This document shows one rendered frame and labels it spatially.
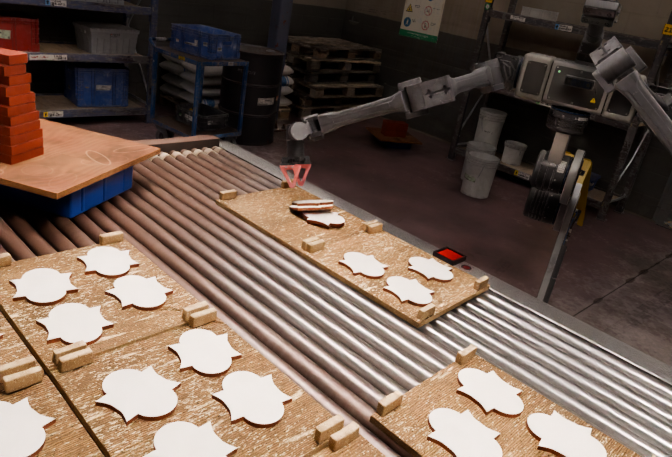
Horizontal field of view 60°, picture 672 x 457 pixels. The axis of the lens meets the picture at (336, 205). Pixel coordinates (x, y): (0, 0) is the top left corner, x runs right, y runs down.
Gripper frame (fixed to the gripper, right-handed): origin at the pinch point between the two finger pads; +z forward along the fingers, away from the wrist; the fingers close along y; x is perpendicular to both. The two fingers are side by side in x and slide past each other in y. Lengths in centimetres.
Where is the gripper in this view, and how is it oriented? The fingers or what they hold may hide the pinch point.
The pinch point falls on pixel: (296, 184)
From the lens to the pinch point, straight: 192.0
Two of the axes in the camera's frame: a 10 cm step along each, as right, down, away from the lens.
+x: -9.7, 0.1, 2.4
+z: 0.3, 9.9, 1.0
